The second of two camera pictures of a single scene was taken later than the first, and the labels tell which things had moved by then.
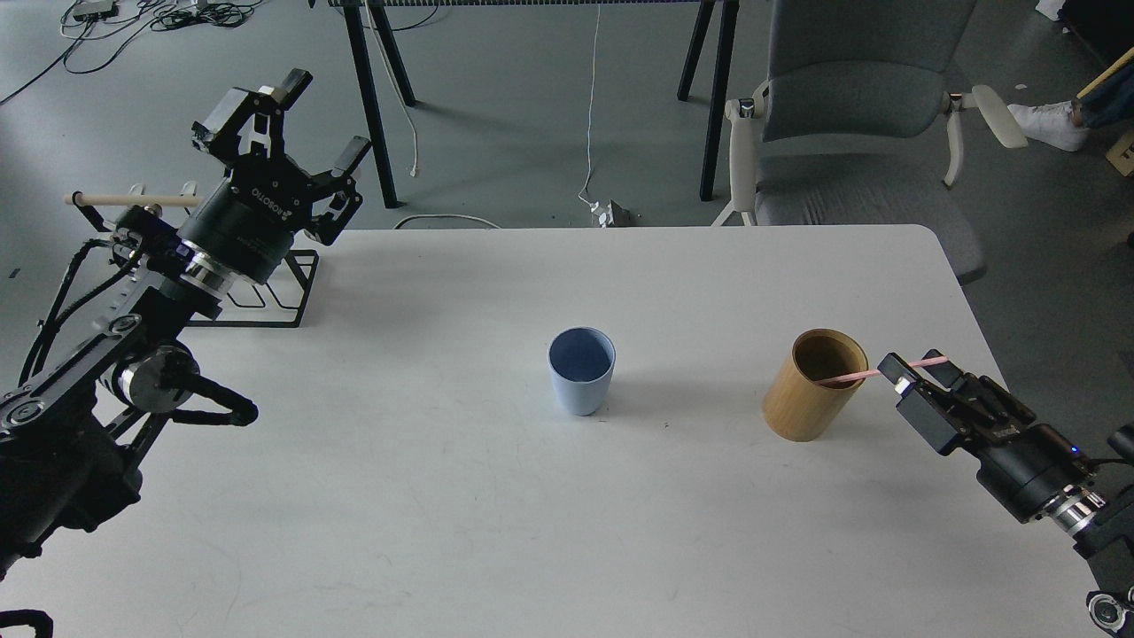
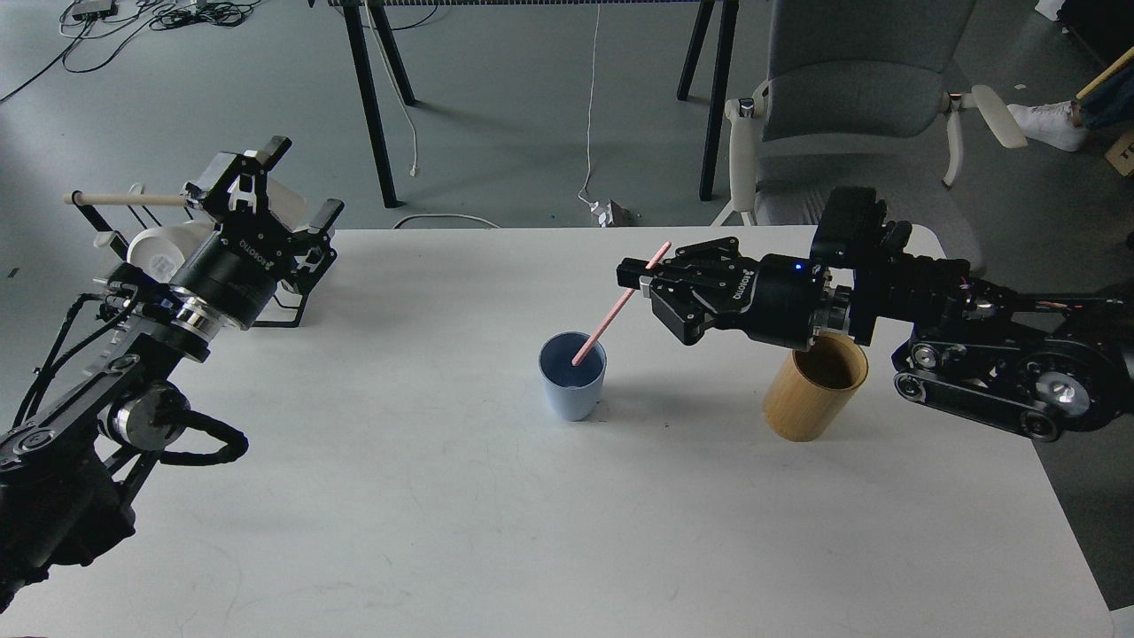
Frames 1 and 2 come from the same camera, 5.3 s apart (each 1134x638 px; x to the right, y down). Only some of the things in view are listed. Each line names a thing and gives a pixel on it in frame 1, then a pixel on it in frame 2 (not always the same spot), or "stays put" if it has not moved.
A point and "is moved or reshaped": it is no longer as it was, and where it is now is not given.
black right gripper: [1034, 471] → [789, 301]
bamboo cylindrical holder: [796, 408] stays put
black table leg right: [731, 9] stays put
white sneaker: [1057, 125] stays put
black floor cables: [102, 29] stays put
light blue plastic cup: [581, 360] is moved or reshaped
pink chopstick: [867, 373] → [594, 340]
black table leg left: [371, 100] stays put
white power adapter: [605, 213] stays put
